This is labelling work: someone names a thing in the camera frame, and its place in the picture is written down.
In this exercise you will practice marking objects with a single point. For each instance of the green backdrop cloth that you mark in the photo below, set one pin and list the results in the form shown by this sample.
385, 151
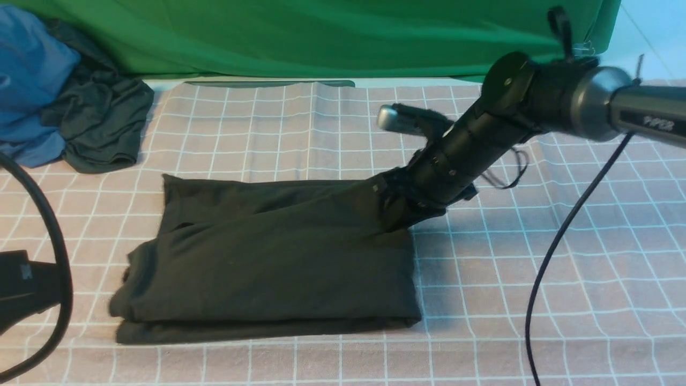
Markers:
324, 39

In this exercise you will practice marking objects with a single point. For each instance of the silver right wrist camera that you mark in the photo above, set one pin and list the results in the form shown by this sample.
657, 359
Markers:
420, 122

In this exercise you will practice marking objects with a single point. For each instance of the blue crumpled garment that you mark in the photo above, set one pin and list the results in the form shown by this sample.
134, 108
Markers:
34, 67

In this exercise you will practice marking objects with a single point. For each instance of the metal binder clip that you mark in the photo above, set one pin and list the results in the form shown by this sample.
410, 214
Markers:
583, 49

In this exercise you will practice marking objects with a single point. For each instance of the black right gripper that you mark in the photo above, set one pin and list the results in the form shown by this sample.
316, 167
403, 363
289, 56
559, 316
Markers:
404, 202

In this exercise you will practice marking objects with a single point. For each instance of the dark crumpled garment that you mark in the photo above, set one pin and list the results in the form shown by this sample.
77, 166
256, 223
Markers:
101, 113

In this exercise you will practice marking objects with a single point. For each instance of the dark gray long-sleeve shirt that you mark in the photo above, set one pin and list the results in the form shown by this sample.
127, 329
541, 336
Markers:
235, 260

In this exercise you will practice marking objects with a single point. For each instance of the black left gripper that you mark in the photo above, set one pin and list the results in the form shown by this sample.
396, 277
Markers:
27, 287

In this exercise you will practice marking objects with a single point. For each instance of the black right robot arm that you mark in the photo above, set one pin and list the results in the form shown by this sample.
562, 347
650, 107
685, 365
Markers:
520, 99

